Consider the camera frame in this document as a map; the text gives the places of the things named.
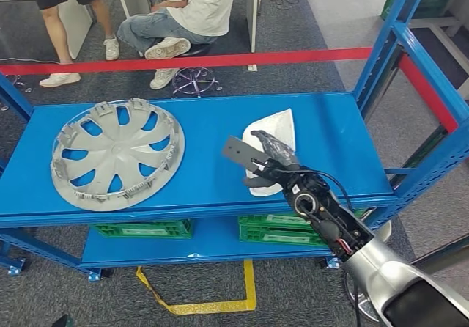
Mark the white power strip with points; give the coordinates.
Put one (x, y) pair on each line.
(252, 68)

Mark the silver wheel hub cap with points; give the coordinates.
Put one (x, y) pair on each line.
(117, 152)

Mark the white desk side panel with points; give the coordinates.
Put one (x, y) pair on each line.
(77, 28)

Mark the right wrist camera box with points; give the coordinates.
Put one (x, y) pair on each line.
(238, 151)

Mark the white plastic car part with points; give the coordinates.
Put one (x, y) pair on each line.
(278, 123)

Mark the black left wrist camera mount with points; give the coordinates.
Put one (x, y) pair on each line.
(64, 321)

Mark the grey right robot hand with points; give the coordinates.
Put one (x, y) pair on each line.
(278, 152)

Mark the chrome chair base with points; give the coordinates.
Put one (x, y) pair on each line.
(22, 86)

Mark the seated person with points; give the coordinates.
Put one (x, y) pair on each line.
(205, 4)

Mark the red barrier belt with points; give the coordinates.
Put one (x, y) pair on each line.
(219, 61)

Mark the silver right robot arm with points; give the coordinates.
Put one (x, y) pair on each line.
(377, 271)

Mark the white frame table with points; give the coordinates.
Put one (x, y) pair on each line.
(432, 22)

